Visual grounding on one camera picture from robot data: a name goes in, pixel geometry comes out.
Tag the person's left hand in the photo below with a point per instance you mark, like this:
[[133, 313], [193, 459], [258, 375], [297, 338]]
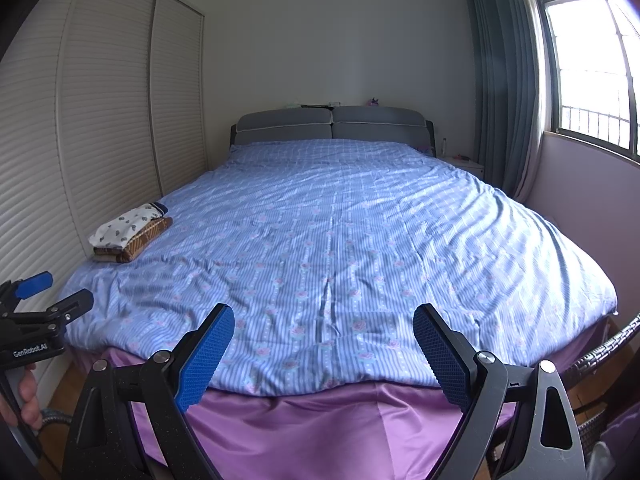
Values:
[[29, 400]]

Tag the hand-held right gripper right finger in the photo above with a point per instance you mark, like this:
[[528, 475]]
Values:
[[442, 355]]

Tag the white nightstand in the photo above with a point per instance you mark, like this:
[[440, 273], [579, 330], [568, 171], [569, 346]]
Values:
[[465, 164]]

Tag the grey-blue curtain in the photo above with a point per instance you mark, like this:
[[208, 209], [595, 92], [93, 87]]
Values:
[[505, 85]]

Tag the small purple toy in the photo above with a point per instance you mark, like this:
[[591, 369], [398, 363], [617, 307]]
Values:
[[373, 102]]

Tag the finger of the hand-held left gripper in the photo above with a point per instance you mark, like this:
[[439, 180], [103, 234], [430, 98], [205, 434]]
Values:
[[32, 282], [75, 302]]

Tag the purple bed skirt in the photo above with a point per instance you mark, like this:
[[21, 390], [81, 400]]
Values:
[[325, 425]]

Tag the window with railing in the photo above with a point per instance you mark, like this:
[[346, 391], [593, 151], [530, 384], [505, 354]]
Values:
[[595, 70]]

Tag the grey headboard cushion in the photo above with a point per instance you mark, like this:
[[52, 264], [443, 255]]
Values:
[[380, 124], [282, 127]]

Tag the white printed polo shirt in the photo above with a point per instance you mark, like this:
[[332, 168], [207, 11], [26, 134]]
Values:
[[125, 225]]

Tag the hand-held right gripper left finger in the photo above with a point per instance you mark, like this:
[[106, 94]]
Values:
[[207, 355]]

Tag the wicker basket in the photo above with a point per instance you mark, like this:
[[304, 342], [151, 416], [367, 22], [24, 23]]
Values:
[[600, 345]]

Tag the white louvered wardrobe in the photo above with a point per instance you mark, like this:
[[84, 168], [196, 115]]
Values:
[[110, 110]]

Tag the flat items on headboard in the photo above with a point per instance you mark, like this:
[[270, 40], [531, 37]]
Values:
[[312, 106]]

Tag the lilac cloth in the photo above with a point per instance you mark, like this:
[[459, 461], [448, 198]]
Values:
[[625, 430]]

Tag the blue floral bedsheet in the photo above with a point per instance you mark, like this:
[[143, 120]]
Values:
[[350, 235]]

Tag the brown folded garment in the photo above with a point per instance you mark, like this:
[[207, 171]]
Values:
[[145, 237]]

